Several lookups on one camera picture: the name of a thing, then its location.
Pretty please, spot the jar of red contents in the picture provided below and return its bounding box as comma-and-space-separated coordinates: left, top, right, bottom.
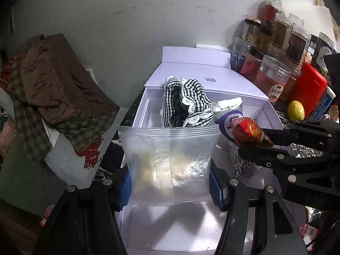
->
262, 0, 282, 43

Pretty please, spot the pile of brown plaid clothes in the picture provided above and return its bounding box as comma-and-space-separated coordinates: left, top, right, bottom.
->
8, 56, 119, 163

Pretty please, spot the pink cloth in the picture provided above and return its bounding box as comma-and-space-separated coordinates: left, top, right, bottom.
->
0, 119, 17, 153

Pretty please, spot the black white checked cloth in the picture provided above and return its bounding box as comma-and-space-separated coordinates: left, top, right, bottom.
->
161, 76, 217, 128

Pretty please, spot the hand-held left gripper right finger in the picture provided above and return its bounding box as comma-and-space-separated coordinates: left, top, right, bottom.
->
209, 163, 309, 255

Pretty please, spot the jar of brown contents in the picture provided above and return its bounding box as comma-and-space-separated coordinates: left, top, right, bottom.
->
279, 66, 302, 101

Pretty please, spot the red striped cloth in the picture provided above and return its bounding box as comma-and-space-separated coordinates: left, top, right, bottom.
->
0, 56, 16, 92

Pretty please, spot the small jar of nuts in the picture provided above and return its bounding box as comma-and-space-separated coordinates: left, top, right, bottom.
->
242, 14, 262, 45

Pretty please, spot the white cardboard box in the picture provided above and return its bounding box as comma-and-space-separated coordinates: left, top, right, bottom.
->
114, 46, 285, 253

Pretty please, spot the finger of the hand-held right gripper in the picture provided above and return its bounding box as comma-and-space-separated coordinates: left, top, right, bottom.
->
237, 146, 340, 210
262, 119, 340, 149

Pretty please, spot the white cloth red print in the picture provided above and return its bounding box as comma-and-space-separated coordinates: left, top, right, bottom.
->
44, 127, 120, 190

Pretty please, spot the brown label tall jar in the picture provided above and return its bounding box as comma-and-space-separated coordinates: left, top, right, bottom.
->
270, 13, 293, 52

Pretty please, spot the purple white pouch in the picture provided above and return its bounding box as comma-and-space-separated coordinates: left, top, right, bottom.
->
211, 97, 263, 185

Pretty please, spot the red plastic container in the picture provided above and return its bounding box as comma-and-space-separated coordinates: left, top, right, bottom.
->
289, 62, 328, 111

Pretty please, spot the clear zip bag of snacks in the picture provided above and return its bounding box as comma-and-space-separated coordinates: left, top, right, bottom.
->
117, 125, 221, 207

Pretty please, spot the blue tablet tube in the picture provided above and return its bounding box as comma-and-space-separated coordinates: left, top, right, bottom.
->
309, 86, 336, 121

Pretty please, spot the wide jar orange label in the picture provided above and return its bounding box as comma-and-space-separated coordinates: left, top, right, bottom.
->
252, 54, 293, 103

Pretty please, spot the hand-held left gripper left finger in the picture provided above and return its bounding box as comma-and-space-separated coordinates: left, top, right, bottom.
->
33, 169, 132, 255

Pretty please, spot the red candy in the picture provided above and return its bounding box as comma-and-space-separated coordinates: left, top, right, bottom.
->
230, 117, 274, 148

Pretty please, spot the clear container of pens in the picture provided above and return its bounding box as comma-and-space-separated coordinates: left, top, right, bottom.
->
231, 37, 264, 78

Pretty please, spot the yellow green fruit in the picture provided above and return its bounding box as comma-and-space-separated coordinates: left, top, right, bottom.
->
288, 100, 305, 121

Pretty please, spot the dark label clear jar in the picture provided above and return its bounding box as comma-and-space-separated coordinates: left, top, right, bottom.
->
311, 32, 335, 67

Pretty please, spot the tall jar of seeds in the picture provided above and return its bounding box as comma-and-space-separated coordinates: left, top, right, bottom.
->
285, 28, 311, 67

